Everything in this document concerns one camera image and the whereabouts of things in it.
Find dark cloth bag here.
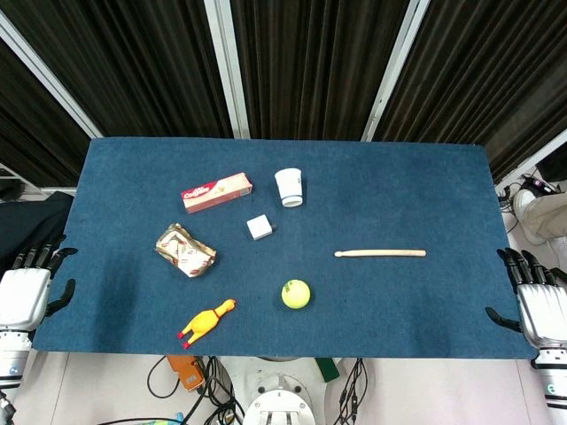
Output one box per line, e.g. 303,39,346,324
0,189,74,275

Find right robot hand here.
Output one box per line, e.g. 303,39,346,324
485,247,567,351

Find white frame post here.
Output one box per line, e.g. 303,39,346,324
0,11,105,139
493,139,567,194
361,0,431,143
202,0,252,141

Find beige trouser leg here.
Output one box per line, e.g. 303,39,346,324
530,190,567,240

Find white power adapter cube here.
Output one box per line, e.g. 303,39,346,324
246,213,277,242

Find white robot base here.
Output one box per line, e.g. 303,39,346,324
229,356,331,425

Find wooden drumstick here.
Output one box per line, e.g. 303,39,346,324
333,249,427,259

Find red toothpaste box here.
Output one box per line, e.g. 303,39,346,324
180,172,254,214

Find black cable loop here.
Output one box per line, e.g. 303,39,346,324
147,355,187,398

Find black curtain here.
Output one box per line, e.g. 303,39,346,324
0,0,567,189

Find yellow rubber chicken toy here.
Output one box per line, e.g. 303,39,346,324
177,298,237,351

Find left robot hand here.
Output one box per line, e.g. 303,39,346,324
0,235,79,331

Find blue table cloth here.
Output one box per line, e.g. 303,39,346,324
30,137,537,360

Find yellow tennis ball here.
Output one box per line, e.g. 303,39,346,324
281,278,312,310

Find orange device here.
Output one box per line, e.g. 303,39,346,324
167,354,207,393

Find black cable bundle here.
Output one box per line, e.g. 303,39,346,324
337,357,369,425

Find white paper cup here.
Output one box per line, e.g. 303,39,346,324
274,167,305,208

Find green block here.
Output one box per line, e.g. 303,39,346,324
315,357,341,383

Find crumpled snack wrapper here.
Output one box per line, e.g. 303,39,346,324
154,222,218,280

